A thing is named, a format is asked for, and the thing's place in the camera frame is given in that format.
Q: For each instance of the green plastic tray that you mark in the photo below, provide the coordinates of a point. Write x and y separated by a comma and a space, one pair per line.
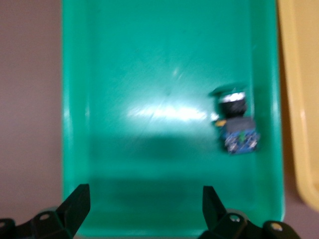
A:
149, 74

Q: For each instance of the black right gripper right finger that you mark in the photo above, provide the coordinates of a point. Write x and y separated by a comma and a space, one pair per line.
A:
216, 219

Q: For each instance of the yellow plastic tray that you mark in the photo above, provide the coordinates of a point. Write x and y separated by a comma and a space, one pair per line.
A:
304, 99

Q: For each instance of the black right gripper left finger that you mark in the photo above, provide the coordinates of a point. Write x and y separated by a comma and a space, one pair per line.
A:
69, 216

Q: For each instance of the green pushbutton with green mark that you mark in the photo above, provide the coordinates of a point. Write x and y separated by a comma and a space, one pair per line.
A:
236, 124

